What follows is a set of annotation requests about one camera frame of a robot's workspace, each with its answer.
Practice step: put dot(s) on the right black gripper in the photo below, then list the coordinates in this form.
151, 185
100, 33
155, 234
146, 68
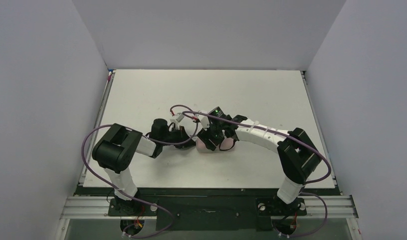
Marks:
213, 138

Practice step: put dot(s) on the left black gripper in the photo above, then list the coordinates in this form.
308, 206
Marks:
182, 138

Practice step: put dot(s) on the pink umbrella case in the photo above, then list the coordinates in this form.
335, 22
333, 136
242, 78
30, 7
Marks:
207, 143

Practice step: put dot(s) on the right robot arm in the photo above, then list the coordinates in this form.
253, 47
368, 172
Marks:
297, 153

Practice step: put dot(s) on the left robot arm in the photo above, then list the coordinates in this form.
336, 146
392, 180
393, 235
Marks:
115, 150

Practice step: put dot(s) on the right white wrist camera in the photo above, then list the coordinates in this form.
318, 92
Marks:
203, 119

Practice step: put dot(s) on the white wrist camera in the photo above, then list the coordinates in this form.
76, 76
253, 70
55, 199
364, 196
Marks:
177, 118
203, 119

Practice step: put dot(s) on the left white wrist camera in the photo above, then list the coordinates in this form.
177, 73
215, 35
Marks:
177, 118

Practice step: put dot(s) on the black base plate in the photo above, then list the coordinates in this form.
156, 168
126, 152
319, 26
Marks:
210, 209

